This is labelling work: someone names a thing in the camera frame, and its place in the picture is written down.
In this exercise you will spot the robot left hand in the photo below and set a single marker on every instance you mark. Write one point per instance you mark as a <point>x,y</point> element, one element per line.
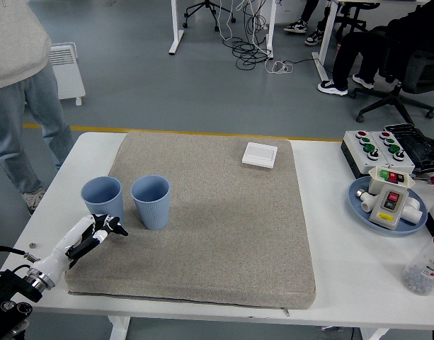
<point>68,244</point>

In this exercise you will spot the blue ribbed plastic cup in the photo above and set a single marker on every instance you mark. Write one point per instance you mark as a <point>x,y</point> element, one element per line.
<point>103,202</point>
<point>153,212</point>

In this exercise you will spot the white table leg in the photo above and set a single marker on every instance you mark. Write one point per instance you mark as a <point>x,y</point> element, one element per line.
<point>374,334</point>
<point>119,327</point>

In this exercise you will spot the grey-brown fabric mat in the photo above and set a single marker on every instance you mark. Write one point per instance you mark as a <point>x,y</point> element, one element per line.
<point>220,230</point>

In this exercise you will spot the white panel heater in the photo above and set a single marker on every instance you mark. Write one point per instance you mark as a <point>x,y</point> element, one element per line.
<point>69,78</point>

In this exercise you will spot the standing person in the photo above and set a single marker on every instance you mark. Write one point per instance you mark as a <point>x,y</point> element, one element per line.
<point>11,42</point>

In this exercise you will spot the black star chair base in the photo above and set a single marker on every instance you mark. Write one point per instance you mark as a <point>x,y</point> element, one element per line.
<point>206,4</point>

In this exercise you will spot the white pipe fitting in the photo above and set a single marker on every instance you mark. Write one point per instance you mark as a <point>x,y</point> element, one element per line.
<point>413,212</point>
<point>366,203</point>

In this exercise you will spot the white three-button control box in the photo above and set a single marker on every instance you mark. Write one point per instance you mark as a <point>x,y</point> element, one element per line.
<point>358,156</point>
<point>402,166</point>

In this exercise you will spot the blue round plate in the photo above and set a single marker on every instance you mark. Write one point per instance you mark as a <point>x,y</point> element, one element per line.
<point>379,230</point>

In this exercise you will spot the person with black-white sneakers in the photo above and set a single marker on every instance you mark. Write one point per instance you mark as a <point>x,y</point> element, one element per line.
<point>295,25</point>

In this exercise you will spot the seated person in black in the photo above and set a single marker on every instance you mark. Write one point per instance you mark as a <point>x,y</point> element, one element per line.
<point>347,49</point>

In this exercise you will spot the clear bottle red cap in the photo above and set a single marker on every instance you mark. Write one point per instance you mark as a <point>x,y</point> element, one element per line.
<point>422,269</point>

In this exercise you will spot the black plastic tool case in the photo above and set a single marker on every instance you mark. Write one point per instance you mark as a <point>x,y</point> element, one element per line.
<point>415,141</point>

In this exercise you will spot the black office chair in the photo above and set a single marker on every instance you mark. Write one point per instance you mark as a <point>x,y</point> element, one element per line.
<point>354,19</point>
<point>423,71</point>

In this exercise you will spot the white wall switch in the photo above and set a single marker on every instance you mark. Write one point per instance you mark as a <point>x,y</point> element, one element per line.
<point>260,154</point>

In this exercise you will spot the white desk frame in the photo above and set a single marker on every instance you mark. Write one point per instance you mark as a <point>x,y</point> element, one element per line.
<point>323,53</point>
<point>176,35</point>

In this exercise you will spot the white switch box coloured buttons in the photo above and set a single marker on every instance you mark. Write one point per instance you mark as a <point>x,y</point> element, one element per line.
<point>374,184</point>

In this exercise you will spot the beige push-button switch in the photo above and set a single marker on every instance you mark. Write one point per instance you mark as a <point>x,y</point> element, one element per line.
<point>384,209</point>

